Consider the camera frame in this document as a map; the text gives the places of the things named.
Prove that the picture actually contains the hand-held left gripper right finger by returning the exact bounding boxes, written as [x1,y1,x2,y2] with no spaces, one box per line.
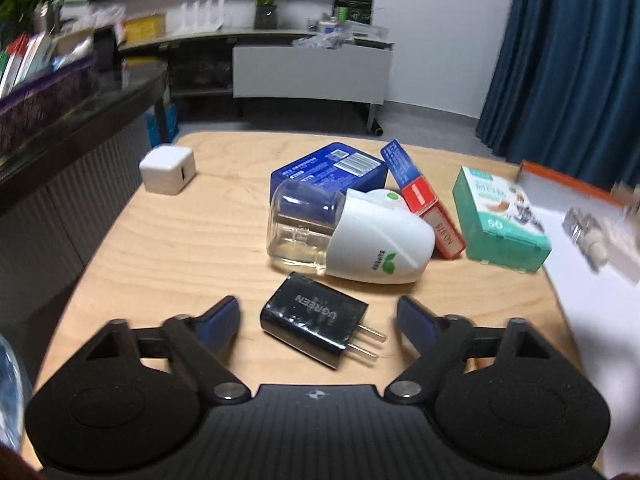
[384,296,556,406]

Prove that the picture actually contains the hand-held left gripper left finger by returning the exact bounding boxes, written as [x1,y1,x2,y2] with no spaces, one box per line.
[86,296,252,406]

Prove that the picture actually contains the black charger plug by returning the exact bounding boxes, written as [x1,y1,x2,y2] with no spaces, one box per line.
[260,272,388,371]

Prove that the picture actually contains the white cube charger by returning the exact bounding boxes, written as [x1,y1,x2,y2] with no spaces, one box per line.
[139,146,198,196]

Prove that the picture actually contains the orange rimmed white box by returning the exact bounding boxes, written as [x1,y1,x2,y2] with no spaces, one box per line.
[515,160,640,476]

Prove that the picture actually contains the white mosquito repellent device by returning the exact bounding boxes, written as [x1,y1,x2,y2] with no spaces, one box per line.
[265,179,436,285]

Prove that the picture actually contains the green cardboard box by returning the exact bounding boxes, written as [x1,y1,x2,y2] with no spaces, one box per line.
[452,166,553,275]

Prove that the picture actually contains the red and blue card box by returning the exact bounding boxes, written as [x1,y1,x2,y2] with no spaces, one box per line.
[380,139,467,260]

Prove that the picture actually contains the dark blue box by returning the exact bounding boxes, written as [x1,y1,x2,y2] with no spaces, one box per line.
[270,142,388,206]

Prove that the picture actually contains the blue and white cartons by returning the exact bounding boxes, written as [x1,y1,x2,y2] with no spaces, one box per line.
[145,105,178,146]

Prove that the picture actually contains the clear plastic bottle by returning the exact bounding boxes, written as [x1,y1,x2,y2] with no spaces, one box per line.
[0,332,33,453]

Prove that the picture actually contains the white tv cabinet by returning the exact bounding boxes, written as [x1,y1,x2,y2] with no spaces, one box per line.
[120,27,396,136]

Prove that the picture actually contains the purple storage box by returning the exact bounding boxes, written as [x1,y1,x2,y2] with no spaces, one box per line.
[0,52,98,153]

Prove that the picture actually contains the white flat box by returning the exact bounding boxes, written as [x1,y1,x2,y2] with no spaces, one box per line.
[350,25,392,44]

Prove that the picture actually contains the small black box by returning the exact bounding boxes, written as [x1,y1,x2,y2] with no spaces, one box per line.
[94,25,121,73]

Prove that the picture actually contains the clear plastic bags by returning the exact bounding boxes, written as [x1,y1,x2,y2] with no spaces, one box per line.
[292,30,351,51]

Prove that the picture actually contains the yellow box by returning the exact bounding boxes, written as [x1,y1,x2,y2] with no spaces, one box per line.
[122,14,166,43]

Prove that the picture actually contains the blue curtain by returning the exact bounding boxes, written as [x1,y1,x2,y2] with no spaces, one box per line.
[475,0,640,196]

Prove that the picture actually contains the white router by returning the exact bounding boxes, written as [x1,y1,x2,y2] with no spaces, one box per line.
[167,0,223,33]

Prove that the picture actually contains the clear blue container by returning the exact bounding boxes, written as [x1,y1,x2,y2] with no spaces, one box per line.
[307,16,342,36]

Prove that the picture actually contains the black and green box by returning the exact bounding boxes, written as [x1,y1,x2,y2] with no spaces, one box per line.
[332,0,376,25]

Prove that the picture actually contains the white plastic bag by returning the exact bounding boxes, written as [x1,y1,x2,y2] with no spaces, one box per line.
[90,5,126,27]

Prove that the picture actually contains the row of books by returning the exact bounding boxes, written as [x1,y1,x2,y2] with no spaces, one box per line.
[0,32,53,98]

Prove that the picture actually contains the green leafy plant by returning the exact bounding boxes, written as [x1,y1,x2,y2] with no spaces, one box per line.
[0,0,86,36]

